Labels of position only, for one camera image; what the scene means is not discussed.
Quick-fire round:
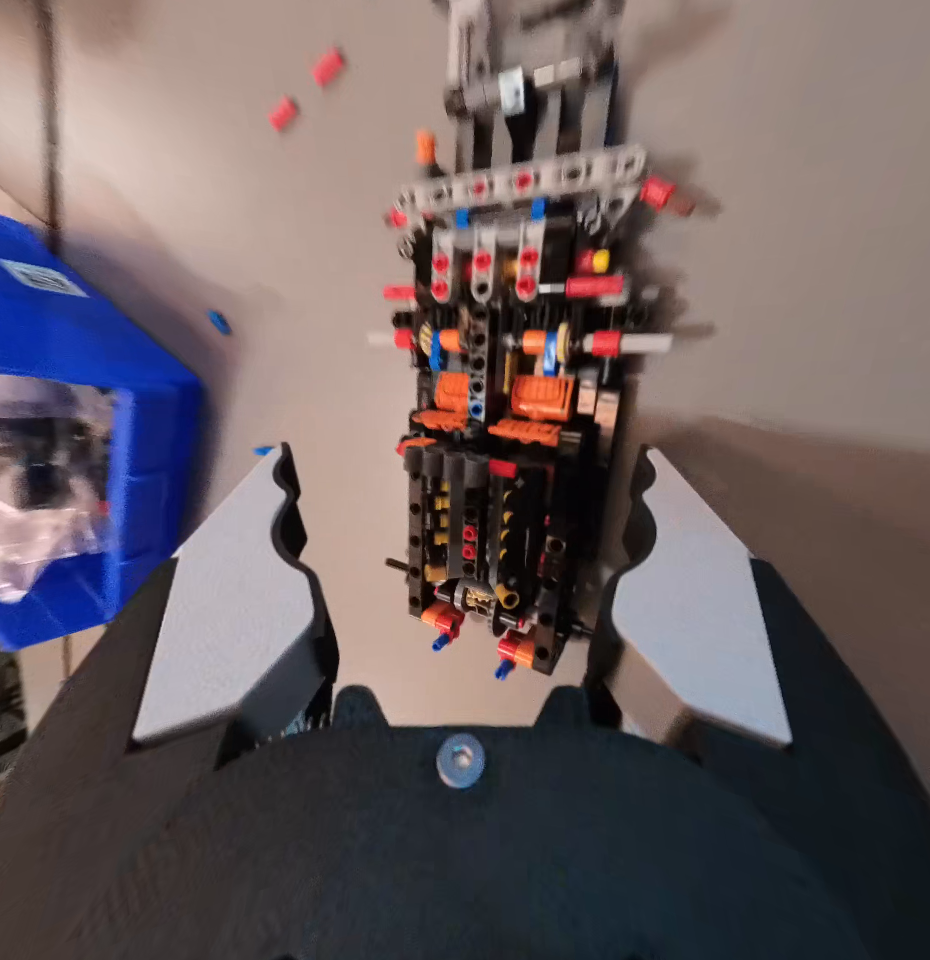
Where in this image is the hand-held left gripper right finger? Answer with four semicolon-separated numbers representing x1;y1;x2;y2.
585;444;794;750

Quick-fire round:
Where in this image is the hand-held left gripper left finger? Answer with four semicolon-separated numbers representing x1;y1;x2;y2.
131;442;340;745

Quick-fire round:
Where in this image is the multicoloured lego model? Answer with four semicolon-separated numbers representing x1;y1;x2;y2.
367;0;717;680

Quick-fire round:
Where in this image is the clear plastic parts bag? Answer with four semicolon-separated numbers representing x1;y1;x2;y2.
0;375;124;605

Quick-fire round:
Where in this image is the blue storage bin white label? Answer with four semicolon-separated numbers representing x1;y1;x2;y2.
0;210;207;652

